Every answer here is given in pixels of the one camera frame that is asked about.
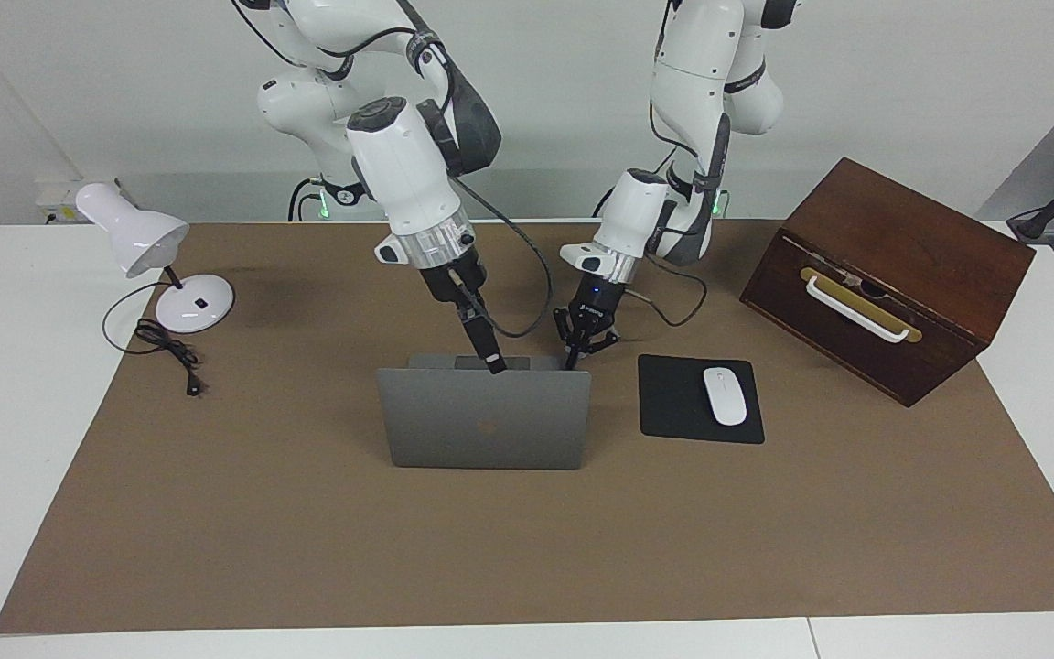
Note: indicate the white wall power strip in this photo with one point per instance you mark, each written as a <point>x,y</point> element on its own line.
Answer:
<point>56,194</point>

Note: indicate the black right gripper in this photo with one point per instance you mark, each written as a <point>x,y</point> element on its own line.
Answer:
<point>458,284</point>

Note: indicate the dark brown wooden box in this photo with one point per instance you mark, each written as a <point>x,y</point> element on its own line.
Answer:
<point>911,238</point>

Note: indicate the white computer mouse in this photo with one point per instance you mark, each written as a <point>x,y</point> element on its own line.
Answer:
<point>725,395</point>

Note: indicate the white desk lamp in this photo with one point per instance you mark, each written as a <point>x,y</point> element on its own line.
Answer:
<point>198,307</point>

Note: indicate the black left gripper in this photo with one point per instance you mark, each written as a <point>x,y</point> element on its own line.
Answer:
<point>596,297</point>

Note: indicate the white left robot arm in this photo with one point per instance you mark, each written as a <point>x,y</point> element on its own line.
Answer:
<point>692,82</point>

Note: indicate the grey aluminium laptop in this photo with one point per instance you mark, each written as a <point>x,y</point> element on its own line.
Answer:
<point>486,426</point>

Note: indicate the brass plate on box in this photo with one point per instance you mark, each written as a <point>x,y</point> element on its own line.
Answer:
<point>913,333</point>

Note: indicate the black mouse pad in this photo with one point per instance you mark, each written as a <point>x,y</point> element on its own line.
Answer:
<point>673,403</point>

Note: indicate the brown table mat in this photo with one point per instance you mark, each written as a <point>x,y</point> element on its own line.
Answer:
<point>527,549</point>

